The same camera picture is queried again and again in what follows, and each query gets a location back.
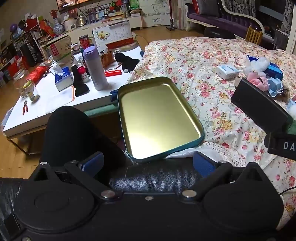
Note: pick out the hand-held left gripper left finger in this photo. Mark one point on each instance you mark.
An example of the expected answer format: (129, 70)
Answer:
(93, 162)

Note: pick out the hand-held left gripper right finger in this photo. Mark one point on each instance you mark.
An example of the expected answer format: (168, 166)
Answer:
(203, 163)

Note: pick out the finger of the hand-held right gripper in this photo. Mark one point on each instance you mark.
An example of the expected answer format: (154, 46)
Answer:
(259, 109)

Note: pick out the pink soft toy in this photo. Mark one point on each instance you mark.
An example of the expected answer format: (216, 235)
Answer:
(257, 82)

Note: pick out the white tissue pack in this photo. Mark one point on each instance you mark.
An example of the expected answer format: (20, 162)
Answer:
(227, 71)

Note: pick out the gold metal tray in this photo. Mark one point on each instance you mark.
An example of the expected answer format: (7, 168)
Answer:
(157, 118)

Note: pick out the white lace cloth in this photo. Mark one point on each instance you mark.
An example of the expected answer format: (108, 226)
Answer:
(219, 150)

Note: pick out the person's leg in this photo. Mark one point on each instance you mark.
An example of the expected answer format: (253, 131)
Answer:
(69, 139)

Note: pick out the white plush toy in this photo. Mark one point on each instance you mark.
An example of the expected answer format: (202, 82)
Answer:
(256, 66)

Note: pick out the green foam edge guard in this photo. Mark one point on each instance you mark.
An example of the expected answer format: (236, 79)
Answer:
(101, 110)

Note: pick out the blue cloth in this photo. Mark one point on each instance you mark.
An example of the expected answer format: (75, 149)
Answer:
(113, 95)

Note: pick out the white table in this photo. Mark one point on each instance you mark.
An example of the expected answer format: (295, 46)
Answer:
(57, 102)

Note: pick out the wooden chair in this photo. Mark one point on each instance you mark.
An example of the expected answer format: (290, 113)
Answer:
(253, 34)

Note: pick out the floral blanket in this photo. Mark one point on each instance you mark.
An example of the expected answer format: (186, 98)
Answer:
(196, 64)

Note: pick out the black sock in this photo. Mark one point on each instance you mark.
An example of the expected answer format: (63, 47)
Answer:
(79, 83)

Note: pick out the black stool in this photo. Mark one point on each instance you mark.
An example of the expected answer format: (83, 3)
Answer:
(218, 33)

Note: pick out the red pliers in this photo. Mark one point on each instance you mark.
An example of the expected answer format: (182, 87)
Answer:
(25, 107)

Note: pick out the small red-capped bottle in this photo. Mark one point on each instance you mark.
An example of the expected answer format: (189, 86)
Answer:
(83, 74)

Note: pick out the blue tissue box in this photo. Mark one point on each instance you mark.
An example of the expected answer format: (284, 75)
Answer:
(63, 78)

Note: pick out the red stick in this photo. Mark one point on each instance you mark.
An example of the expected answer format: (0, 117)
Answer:
(113, 72)

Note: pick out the purple thermos bottle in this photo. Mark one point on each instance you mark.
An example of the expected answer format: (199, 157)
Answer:
(96, 69)

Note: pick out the glass jar with lid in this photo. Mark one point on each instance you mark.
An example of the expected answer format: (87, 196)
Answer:
(30, 91)

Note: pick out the purple sofa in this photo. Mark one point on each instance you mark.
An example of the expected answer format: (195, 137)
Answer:
(219, 20)

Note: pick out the brown leather bag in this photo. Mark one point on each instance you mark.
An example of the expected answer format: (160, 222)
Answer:
(108, 58)

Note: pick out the black plush toy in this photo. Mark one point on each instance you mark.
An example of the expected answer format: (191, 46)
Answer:
(126, 61)

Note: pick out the red packet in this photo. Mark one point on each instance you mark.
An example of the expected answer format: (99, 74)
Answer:
(38, 71)

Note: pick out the empty glass container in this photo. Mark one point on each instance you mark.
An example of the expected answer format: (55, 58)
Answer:
(19, 80)

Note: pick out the cardboard box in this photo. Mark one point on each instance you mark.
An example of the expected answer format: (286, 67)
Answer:
(60, 49)

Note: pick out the red can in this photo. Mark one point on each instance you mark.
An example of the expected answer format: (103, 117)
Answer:
(84, 41)

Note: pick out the desk calendar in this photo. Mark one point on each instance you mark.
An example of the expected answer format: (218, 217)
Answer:
(113, 34)

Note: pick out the blue and white vase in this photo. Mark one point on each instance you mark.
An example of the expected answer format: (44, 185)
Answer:
(57, 27)

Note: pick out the white rice cooker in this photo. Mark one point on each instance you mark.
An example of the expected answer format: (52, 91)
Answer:
(69, 23)

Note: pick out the metal pot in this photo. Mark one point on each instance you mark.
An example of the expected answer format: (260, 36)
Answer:
(81, 20)

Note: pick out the purple ball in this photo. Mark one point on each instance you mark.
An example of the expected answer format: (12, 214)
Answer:
(13, 27)

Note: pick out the television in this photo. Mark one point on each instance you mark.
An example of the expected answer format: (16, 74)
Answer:
(69, 3)

